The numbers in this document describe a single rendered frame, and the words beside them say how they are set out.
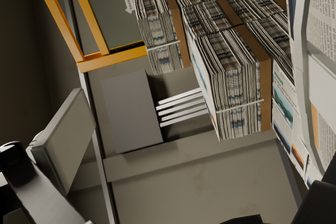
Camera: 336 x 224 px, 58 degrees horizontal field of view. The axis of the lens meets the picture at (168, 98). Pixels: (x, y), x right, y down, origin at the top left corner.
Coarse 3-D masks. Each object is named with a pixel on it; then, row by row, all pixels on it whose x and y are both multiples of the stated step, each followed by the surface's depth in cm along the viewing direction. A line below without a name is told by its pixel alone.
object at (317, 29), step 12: (288, 0) 34; (312, 0) 24; (324, 0) 22; (288, 12) 35; (312, 12) 25; (324, 12) 22; (288, 24) 37; (312, 24) 26; (324, 24) 23; (312, 36) 26; (324, 36) 23; (324, 48) 24; (312, 108) 31; (312, 120) 32; (324, 120) 27; (324, 132) 28; (324, 144) 29; (324, 156) 30; (324, 168) 30
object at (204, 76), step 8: (200, 56) 120; (200, 64) 127; (200, 72) 135; (200, 80) 144; (208, 80) 112; (208, 88) 120; (208, 96) 129; (208, 104) 137; (216, 120) 125; (216, 128) 129
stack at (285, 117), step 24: (240, 0) 147; (264, 0) 141; (264, 24) 128; (264, 48) 115; (288, 48) 112; (288, 72) 102; (288, 96) 104; (288, 120) 110; (288, 144) 117; (312, 168) 100
